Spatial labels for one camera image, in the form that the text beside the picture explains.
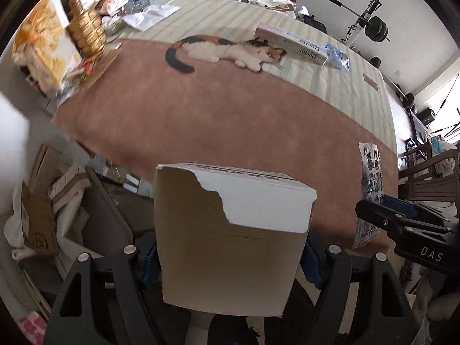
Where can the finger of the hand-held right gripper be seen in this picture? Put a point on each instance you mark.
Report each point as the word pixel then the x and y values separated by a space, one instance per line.
pixel 413 206
pixel 388 219

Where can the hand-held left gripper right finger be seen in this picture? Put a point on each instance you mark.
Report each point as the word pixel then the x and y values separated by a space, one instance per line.
pixel 352 294

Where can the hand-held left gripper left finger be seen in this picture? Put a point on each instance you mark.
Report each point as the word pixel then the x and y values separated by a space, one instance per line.
pixel 118 294

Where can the silver pill blister pack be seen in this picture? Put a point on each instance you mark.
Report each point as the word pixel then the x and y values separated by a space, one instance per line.
pixel 372 172

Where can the white cardboard box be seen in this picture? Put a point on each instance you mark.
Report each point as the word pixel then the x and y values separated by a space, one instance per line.
pixel 230 258

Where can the person's right forearm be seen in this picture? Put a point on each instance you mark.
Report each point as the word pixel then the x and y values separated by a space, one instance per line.
pixel 444 305

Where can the dark wooden chair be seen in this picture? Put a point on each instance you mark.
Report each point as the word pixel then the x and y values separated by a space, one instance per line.
pixel 427 183

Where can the person's leg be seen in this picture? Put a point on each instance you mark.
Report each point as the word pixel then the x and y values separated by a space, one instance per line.
pixel 197 330

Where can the brown cardboard box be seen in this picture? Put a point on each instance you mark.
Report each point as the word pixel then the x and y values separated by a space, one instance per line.
pixel 39 219

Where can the small blue printed bag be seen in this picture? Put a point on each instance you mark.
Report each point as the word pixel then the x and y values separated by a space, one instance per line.
pixel 338 56

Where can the loaded barbell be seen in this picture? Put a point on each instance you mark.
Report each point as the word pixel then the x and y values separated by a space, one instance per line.
pixel 377 28

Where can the long white pink box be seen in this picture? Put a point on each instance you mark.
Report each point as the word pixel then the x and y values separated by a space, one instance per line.
pixel 294 41

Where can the cat printed table cloth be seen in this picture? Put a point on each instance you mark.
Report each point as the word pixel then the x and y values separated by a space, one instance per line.
pixel 215 115

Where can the beige cloth on chair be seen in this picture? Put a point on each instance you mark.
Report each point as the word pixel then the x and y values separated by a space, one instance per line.
pixel 273 0

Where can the yellow snack bag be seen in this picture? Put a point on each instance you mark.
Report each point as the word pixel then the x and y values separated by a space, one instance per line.
pixel 46 46

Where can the golden ornate bottle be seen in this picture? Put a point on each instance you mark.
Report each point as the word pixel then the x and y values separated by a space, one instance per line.
pixel 86 28

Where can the white crumpled tissue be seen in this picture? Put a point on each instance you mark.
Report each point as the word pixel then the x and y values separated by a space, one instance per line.
pixel 147 16

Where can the orange snack bag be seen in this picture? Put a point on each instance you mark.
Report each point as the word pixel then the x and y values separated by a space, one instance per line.
pixel 113 3

